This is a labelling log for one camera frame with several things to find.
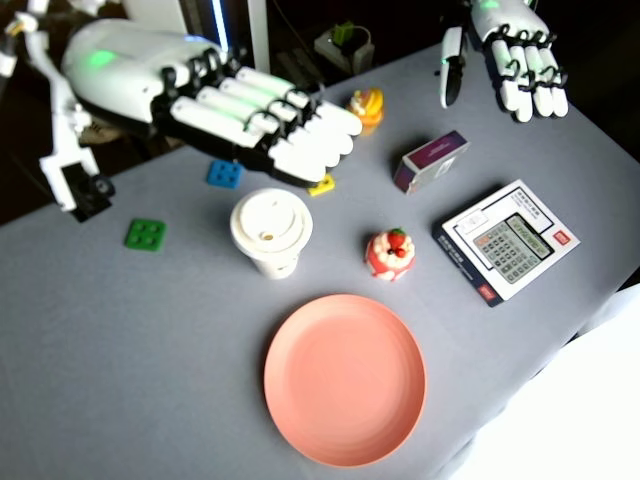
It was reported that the purple small box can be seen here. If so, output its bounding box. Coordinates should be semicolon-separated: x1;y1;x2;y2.
392;130;472;196

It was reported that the white paper cup with lid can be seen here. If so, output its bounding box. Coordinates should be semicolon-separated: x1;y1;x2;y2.
229;187;315;280

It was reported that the pink round plate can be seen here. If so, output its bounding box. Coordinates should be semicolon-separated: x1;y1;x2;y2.
263;293;428;469

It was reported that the calculator box white and navy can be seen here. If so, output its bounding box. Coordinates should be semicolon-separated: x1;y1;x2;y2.
430;178;582;308

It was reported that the yellow small block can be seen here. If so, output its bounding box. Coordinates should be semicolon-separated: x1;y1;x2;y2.
307;173;337;198

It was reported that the strawberry cake toy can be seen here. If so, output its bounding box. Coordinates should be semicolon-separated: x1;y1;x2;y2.
364;227;417;283

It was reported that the blue square block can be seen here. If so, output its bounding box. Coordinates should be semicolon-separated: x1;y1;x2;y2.
206;159;246;190

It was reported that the yellow fruit cake toy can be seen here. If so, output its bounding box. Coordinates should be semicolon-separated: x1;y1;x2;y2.
347;87;386;136

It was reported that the green square block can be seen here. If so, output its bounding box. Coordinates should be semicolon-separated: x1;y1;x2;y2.
123;218;168;252

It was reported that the white power strip green plug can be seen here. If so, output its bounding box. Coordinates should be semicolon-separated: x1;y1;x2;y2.
313;20;375;76

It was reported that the grey table cloth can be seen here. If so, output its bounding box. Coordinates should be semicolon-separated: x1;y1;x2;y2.
0;42;640;480

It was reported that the white post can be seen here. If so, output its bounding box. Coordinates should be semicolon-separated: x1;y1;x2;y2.
247;0;272;74

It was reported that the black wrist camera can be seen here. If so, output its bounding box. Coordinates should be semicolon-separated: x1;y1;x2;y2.
60;162;117;224

